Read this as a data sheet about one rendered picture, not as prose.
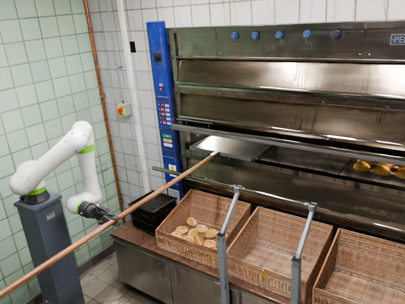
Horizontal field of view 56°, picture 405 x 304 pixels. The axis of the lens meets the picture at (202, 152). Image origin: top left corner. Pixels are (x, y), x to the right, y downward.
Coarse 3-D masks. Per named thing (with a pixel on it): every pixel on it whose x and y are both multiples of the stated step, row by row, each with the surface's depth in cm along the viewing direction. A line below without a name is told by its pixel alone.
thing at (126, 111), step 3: (117, 105) 324; (120, 105) 322; (123, 105) 320; (126, 105) 321; (129, 105) 324; (117, 108) 326; (120, 108) 323; (126, 108) 322; (129, 108) 324; (123, 111) 323; (126, 111) 322; (129, 111) 325; (120, 114) 326; (123, 114) 324; (126, 114) 323; (129, 114) 325
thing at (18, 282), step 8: (208, 160) 276; (192, 168) 263; (184, 176) 256; (168, 184) 244; (152, 192) 235; (160, 192) 238; (144, 200) 228; (128, 208) 220; (136, 208) 223; (120, 216) 214; (104, 224) 206; (112, 224) 210; (96, 232) 201; (80, 240) 195; (88, 240) 197; (72, 248) 190; (56, 256) 184; (48, 264) 180; (32, 272) 175; (40, 272) 178; (16, 280) 170; (24, 280) 171; (8, 288) 166; (0, 296) 163
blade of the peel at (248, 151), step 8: (216, 136) 325; (200, 144) 311; (208, 144) 310; (216, 144) 308; (224, 144) 307; (232, 144) 305; (240, 144) 303; (248, 144) 302; (256, 144) 300; (264, 144) 299; (208, 152) 293; (224, 152) 292; (232, 152) 290; (240, 152) 289; (248, 152) 287; (256, 152) 286; (248, 160) 274
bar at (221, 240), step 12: (156, 168) 277; (204, 180) 253; (252, 192) 233; (264, 192) 229; (300, 204) 216; (312, 204) 212; (228, 216) 235; (312, 216) 212; (300, 252) 205; (300, 264) 205; (300, 276) 208; (228, 288) 247; (300, 288) 211; (228, 300) 249; (300, 300) 215
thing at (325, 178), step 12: (204, 156) 296; (264, 168) 267; (276, 168) 262; (288, 168) 257; (300, 168) 255; (324, 180) 243; (336, 180) 239; (348, 180) 234; (360, 180) 233; (384, 192) 224; (396, 192) 220
